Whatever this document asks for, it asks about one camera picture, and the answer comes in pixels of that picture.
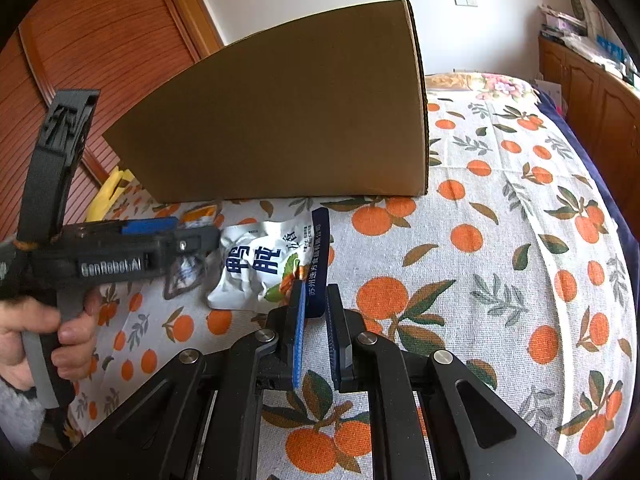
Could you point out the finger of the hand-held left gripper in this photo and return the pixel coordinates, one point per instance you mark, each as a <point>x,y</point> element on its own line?
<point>150,226</point>
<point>195,242</point>

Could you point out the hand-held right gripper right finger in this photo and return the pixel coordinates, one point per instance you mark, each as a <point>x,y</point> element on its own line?
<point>334,332</point>

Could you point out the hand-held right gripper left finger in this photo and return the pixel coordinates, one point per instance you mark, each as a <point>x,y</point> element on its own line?
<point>299,332</point>

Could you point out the small silver orange snack packet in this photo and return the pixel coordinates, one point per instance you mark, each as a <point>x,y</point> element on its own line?
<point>185,280</point>

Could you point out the silver packet dark blue edge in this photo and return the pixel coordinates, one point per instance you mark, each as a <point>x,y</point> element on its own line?
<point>250,270</point>

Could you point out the brown cardboard box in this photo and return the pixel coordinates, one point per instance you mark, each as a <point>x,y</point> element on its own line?
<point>280,125</point>

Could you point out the person's left forearm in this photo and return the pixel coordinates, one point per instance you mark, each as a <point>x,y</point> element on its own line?
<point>17,410</point>

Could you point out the person's left hand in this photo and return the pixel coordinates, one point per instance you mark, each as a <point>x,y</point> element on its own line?
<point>75,335</point>

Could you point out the yellow pillow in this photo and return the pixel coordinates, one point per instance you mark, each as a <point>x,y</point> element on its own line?
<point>107,195</point>

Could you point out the orange fruit printed blanket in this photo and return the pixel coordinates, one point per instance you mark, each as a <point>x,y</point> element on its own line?
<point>490,280</point>

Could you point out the wooden wardrobe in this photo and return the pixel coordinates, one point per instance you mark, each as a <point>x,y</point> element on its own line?
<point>100,35</point>

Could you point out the floral quilt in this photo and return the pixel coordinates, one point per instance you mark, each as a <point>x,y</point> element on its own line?
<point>500,85</point>

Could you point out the wooden cabinet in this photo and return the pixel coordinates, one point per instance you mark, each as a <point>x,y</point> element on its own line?
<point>590,95</point>

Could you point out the stack of papers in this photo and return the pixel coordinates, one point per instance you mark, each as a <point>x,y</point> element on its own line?
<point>565,30</point>

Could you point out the blue box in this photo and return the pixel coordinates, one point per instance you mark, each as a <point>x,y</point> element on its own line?
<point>612,51</point>

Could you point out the round dark object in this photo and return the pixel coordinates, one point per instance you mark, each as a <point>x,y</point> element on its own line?
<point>580,4</point>

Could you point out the white wall switch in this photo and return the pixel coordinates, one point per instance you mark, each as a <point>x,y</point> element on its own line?
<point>464,0</point>

